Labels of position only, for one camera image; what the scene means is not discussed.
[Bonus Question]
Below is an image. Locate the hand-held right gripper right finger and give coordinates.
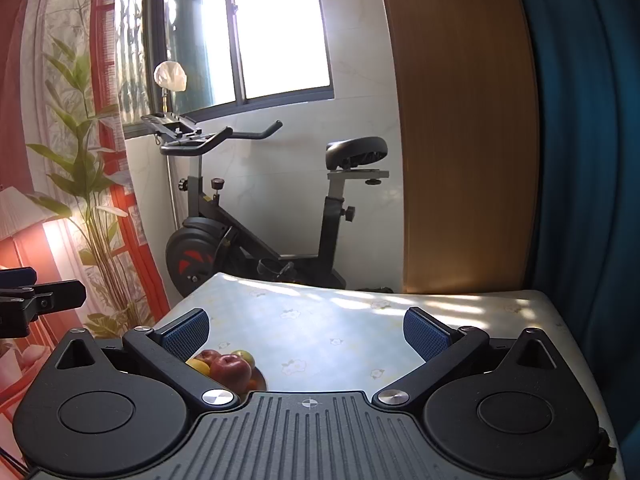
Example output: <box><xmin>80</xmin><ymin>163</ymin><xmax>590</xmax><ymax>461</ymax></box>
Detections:
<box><xmin>372</xmin><ymin>306</ymin><xmax>586</xmax><ymax>411</ymax></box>

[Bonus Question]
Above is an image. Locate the blue curtain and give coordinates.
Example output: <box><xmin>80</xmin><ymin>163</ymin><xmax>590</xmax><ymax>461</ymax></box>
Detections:
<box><xmin>510</xmin><ymin>0</ymin><xmax>640</xmax><ymax>480</ymax></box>

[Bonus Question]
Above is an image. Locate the window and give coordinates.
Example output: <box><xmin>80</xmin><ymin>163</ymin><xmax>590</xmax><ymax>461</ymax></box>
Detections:
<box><xmin>117</xmin><ymin>0</ymin><xmax>335</xmax><ymax>138</ymax></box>

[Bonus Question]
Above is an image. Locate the dark red apple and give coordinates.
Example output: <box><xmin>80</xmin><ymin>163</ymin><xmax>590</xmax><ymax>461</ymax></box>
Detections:
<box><xmin>209</xmin><ymin>354</ymin><xmax>252</xmax><ymax>395</ymax></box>

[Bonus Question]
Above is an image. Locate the cream round plate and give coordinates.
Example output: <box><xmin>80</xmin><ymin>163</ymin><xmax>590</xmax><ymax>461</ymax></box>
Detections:
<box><xmin>186</xmin><ymin>357</ymin><xmax>269</xmax><ymax>395</ymax></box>

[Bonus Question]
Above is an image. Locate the floral tablecloth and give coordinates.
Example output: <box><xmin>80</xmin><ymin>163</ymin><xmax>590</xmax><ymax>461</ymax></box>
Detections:
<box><xmin>152</xmin><ymin>272</ymin><xmax>626</xmax><ymax>476</ymax></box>

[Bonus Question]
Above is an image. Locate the printed plant backdrop cloth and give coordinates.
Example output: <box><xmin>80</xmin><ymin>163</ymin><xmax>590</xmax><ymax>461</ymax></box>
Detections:
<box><xmin>0</xmin><ymin>0</ymin><xmax>171</xmax><ymax>461</ymax></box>

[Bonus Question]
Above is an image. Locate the black exercise bike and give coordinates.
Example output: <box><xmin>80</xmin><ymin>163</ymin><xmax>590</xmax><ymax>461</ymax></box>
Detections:
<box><xmin>141</xmin><ymin>112</ymin><xmax>390</xmax><ymax>298</ymax></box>

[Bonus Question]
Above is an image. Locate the wooden cabinet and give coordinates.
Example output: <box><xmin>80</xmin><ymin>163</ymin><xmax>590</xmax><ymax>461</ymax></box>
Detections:
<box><xmin>375</xmin><ymin>0</ymin><xmax>541</xmax><ymax>295</ymax></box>

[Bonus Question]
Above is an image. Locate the white covered lamp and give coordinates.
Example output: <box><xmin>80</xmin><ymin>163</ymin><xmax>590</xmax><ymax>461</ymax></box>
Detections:
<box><xmin>153</xmin><ymin>61</ymin><xmax>188</xmax><ymax>111</ymax></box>

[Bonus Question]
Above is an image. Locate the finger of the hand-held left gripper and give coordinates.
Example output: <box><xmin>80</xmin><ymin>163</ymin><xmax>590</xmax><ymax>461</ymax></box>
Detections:
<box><xmin>0</xmin><ymin>280</ymin><xmax>87</xmax><ymax>339</ymax></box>
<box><xmin>0</xmin><ymin>268</ymin><xmax>37</xmax><ymax>289</ymax></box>

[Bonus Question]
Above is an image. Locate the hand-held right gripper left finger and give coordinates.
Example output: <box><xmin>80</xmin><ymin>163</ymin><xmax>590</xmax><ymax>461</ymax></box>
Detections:
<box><xmin>37</xmin><ymin>307</ymin><xmax>241</xmax><ymax>411</ymax></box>

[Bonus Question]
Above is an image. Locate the metal pipe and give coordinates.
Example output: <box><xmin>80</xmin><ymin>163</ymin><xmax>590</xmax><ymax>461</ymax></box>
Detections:
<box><xmin>169</xmin><ymin>156</ymin><xmax>179</xmax><ymax>226</ymax></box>

